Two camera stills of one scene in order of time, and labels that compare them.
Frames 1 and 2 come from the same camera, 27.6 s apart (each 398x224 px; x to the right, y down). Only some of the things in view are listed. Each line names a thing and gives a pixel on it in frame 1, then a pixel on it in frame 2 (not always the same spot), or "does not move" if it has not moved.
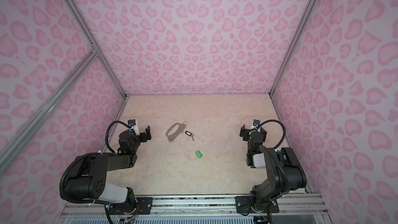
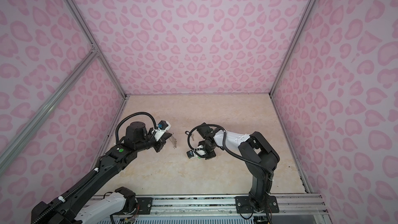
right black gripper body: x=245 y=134 → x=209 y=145
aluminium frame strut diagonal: x=33 y=125 does not move
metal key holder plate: x=181 y=127 → x=173 y=141
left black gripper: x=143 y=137 → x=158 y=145
